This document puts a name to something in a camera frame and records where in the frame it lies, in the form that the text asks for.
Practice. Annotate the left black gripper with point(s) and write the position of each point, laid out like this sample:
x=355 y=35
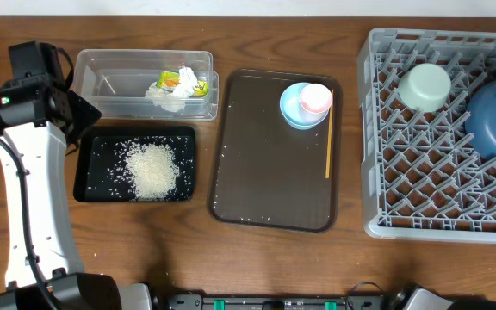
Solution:
x=83 y=114

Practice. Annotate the pile of white rice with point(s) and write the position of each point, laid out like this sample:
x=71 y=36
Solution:
x=142 y=169

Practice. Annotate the white tissue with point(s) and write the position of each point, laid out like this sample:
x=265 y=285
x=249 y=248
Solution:
x=164 y=99
x=187 y=83

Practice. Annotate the yellow green snack wrapper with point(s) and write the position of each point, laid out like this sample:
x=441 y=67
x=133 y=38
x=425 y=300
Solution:
x=168 y=80

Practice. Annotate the light blue small plate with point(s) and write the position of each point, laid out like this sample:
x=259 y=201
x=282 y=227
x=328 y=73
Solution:
x=290 y=106

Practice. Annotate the pink cup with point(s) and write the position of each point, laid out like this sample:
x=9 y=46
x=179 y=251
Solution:
x=315 y=102

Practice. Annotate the wooden chopstick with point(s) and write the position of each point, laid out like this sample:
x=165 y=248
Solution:
x=329 y=139

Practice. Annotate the mint green bowl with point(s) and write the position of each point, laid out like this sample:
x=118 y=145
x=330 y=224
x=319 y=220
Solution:
x=425 y=87

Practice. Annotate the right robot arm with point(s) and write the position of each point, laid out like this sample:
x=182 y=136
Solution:
x=415 y=297

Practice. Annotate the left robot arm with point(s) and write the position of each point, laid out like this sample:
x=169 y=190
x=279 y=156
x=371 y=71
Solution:
x=39 y=117

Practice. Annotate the black waste tray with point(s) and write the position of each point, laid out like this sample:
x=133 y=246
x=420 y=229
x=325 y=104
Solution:
x=87 y=142

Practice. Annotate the grey dishwasher rack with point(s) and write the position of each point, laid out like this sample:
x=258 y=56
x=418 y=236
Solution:
x=421 y=177

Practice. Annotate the clear plastic bin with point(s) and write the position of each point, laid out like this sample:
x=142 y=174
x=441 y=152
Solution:
x=115 y=82

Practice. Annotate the dark brown serving tray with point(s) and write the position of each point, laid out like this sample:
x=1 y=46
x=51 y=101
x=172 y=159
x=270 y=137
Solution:
x=267 y=173

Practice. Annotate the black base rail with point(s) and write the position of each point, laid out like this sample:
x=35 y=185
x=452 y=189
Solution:
x=199 y=302

